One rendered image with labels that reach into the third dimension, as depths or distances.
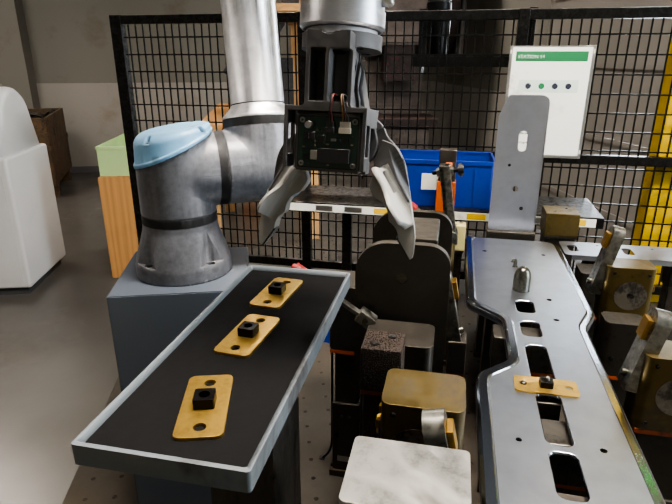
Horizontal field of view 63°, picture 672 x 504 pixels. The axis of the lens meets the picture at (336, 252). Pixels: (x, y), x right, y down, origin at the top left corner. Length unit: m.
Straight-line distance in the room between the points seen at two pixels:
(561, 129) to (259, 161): 1.09
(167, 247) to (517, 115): 0.92
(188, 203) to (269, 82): 0.22
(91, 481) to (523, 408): 0.78
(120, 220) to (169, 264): 3.01
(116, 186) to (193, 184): 2.98
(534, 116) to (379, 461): 1.09
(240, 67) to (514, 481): 0.67
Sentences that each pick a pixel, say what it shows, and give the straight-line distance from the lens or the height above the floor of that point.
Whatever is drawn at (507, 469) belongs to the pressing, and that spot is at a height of 1.00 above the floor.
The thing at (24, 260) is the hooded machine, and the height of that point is 0.24.
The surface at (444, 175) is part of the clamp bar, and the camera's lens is 1.16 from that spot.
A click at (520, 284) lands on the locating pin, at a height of 1.02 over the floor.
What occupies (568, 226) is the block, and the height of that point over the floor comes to 1.03.
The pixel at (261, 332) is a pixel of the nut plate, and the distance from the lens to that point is 0.57.
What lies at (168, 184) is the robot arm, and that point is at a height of 1.25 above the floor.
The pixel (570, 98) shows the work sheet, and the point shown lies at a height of 1.31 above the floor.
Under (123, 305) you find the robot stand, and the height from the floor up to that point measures 1.08.
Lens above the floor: 1.43
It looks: 20 degrees down
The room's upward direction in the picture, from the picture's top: straight up
